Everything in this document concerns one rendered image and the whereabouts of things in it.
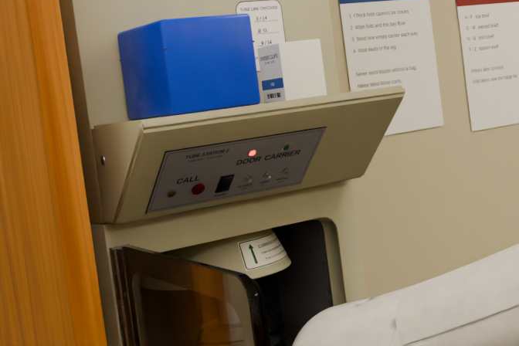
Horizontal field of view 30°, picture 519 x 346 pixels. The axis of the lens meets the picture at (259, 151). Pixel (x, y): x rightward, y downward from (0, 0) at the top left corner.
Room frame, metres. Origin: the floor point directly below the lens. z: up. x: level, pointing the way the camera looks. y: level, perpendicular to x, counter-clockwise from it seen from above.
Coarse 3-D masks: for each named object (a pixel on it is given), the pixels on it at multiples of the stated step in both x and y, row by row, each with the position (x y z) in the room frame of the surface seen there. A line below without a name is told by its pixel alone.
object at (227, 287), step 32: (128, 256) 0.93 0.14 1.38; (160, 256) 0.84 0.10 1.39; (128, 288) 0.94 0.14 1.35; (160, 288) 0.85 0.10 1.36; (192, 288) 0.78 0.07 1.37; (224, 288) 0.72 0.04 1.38; (160, 320) 0.87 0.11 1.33; (192, 320) 0.79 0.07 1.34; (224, 320) 0.73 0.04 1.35; (256, 320) 0.69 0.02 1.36
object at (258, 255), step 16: (224, 240) 1.08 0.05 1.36; (240, 240) 1.09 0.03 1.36; (256, 240) 1.10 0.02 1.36; (272, 240) 1.12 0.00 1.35; (192, 256) 1.08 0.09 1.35; (208, 256) 1.08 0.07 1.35; (224, 256) 1.08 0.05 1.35; (240, 256) 1.08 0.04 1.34; (256, 256) 1.09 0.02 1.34; (272, 256) 1.10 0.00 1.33; (288, 256) 1.16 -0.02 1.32; (240, 272) 1.07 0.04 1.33; (256, 272) 1.08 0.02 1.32; (272, 272) 1.09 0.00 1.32
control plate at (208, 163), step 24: (216, 144) 0.94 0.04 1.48; (240, 144) 0.96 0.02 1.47; (264, 144) 0.98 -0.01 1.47; (312, 144) 1.02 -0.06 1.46; (168, 168) 0.93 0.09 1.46; (192, 168) 0.95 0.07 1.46; (216, 168) 0.97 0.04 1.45; (240, 168) 0.99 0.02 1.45; (264, 168) 1.01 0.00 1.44; (240, 192) 1.02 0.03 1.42
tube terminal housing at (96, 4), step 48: (96, 0) 0.98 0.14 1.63; (144, 0) 1.01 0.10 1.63; (192, 0) 1.04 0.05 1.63; (240, 0) 1.08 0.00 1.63; (288, 0) 1.11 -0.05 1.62; (96, 48) 0.98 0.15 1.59; (96, 96) 0.98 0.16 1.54; (96, 192) 0.98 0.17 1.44; (288, 192) 1.09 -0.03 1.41; (336, 192) 1.13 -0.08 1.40; (96, 240) 0.99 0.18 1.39; (144, 240) 0.99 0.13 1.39; (192, 240) 1.02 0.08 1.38; (336, 240) 1.16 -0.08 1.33; (336, 288) 1.15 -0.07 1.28
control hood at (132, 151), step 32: (320, 96) 1.01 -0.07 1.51; (352, 96) 1.01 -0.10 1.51; (384, 96) 1.03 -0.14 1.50; (96, 128) 0.96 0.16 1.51; (128, 128) 0.89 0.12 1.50; (160, 128) 0.89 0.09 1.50; (192, 128) 0.91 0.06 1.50; (224, 128) 0.93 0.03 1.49; (256, 128) 0.96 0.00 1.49; (288, 128) 0.98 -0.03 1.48; (352, 128) 1.04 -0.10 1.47; (384, 128) 1.07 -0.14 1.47; (96, 160) 0.97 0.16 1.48; (128, 160) 0.90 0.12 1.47; (160, 160) 0.92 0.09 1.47; (320, 160) 1.05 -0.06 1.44; (352, 160) 1.08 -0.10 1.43; (128, 192) 0.93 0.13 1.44; (256, 192) 1.03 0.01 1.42
